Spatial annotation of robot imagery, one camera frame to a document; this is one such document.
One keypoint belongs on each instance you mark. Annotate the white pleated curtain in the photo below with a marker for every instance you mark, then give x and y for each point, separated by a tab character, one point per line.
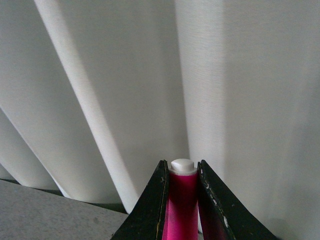
94	93

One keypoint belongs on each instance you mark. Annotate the pink marker pen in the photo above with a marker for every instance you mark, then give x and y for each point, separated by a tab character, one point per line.
181	218

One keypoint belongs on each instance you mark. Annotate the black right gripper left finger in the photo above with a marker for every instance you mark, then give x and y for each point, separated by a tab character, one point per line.
147	219

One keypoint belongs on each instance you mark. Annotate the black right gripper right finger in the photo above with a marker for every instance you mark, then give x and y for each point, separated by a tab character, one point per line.
222	215

